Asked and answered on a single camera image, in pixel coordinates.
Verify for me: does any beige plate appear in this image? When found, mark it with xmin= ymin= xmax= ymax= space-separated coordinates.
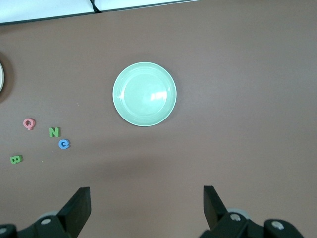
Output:
xmin=0 ymin=60 xmax=5 ymax=92

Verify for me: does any brown table cloth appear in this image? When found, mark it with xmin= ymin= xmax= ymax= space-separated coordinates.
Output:
xmin=0 ymin=0 xmax=317 ymax=238

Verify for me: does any green plate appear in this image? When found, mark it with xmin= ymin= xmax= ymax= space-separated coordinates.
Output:
xmin=112 ymin=61 xmax=178 ymax=127

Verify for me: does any black ledge cable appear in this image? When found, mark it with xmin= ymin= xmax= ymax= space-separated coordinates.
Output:
xmin=89 ymin=0 xmax=102 ymax=13

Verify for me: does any white table ledge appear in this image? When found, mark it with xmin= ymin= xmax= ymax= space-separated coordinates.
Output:
xmin=0 ymin=0 xmax=202 ymax=26

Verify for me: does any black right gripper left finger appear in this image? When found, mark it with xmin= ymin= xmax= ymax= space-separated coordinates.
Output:
xmin=0 ymin=187 xmax=92 ymax=238

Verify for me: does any pink letter Q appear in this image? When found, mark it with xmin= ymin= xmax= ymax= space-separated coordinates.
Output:
xmin=23 ymin=118 xmax=36 ymax=131

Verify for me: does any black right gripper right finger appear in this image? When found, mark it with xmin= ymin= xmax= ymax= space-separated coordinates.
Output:
xmin=202 ymin=185 xmax=305 ymax=238

